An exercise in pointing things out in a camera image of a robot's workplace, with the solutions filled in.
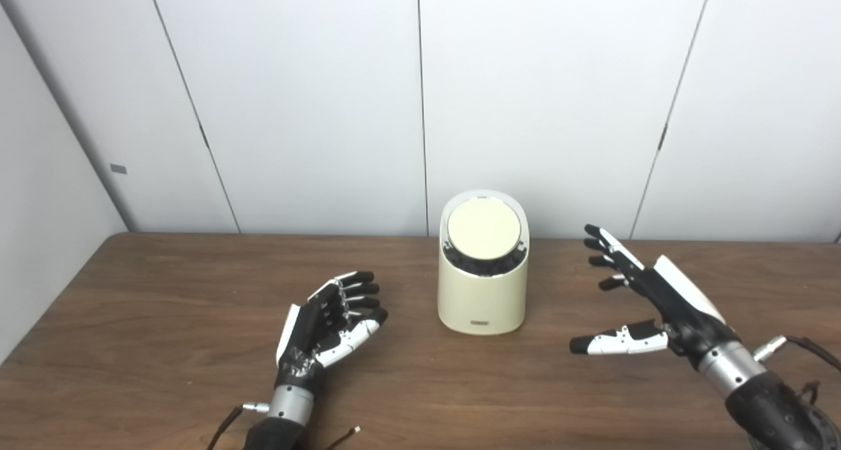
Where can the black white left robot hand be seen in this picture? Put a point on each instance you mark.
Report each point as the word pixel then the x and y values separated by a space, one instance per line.
pixel 305 335

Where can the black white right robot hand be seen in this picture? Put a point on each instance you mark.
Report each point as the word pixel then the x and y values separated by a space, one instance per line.
pixel 683 305

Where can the round cream bin lid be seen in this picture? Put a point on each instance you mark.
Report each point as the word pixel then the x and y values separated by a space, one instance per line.
pixel 484 230

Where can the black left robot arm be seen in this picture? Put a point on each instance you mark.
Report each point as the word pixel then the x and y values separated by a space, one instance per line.
pixel 286 410

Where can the cream-colored bin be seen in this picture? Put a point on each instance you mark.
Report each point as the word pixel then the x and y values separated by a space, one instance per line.
pixel 483 302

